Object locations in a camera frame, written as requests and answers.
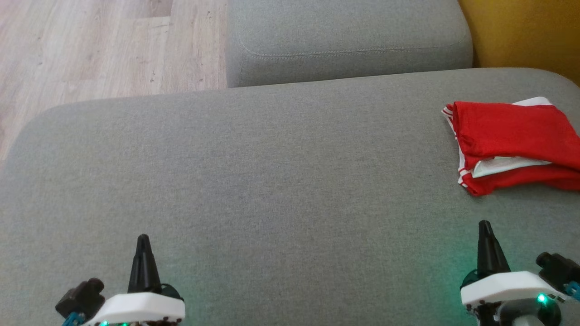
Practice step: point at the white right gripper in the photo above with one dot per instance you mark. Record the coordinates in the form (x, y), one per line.
(503, 287)

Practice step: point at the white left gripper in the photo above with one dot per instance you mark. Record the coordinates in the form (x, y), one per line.
(136, 308)

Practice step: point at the red Bulls 23 jersey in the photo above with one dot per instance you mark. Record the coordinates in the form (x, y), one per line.
(512, 131)

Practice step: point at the large grey sofa ottoman cushion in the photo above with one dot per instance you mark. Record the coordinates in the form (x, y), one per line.
(272, 203)

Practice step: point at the grey sofa back cushion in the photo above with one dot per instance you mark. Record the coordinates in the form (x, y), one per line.
(349, 36)

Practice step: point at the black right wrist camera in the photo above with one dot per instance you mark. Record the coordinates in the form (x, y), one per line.
(555, 269)

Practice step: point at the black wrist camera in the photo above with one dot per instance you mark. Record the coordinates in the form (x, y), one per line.
(81, 296)
(555, 269)

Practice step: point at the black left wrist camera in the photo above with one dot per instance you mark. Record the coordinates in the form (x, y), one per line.
(81, 296)

